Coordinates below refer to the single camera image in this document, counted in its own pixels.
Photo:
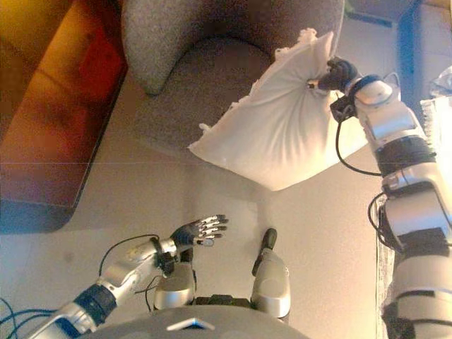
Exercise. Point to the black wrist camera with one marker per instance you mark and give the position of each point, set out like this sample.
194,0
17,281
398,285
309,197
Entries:
166,263
342,108

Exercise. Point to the beige fringed bed throw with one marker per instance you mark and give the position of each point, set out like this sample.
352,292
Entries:
438,120

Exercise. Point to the bed with white bedding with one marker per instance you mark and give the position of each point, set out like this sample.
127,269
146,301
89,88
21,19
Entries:
431,42

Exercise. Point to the reddish brown wooden cabinet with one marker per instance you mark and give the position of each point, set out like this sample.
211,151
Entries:
46,123

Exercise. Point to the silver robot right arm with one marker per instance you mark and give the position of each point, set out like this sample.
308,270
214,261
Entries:
413,212

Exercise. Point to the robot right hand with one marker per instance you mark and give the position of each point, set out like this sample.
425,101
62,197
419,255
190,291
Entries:
339,76

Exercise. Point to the white fringed cushion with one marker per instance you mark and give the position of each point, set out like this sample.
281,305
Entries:
282,134

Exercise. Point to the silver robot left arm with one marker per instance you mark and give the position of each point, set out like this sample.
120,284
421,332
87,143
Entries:
120,275

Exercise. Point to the silver robot left leg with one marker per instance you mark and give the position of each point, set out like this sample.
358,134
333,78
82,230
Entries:
174,293

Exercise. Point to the grey robot torso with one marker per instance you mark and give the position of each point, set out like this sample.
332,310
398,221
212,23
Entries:
229,325

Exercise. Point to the silver robot right leg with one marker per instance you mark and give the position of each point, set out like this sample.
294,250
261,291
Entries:
272,282

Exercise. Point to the grey fabric armchair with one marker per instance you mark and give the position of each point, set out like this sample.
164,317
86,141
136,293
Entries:
212,70

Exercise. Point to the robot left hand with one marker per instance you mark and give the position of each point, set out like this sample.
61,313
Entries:
201,231

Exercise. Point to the silver robot leg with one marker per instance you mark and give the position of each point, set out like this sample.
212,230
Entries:
174,293
272,282

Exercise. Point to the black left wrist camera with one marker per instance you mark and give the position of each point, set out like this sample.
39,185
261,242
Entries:
166,263

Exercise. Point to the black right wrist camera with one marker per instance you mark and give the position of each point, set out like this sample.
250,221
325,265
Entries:
342,108

